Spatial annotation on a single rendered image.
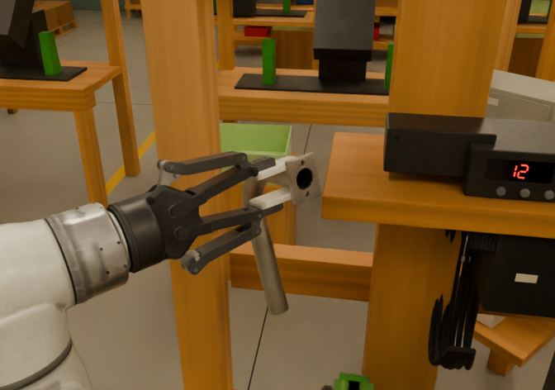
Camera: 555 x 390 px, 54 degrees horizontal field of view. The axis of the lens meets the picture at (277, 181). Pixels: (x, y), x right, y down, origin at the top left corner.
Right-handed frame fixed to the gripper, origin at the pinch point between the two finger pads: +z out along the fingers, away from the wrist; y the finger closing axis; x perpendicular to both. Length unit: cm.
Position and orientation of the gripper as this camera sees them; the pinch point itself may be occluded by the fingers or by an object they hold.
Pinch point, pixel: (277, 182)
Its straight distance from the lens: 65.6
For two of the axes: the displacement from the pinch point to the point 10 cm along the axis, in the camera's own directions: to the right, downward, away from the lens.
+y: -1.7, -9.4, -2.9
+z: 8.1, -3.0, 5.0
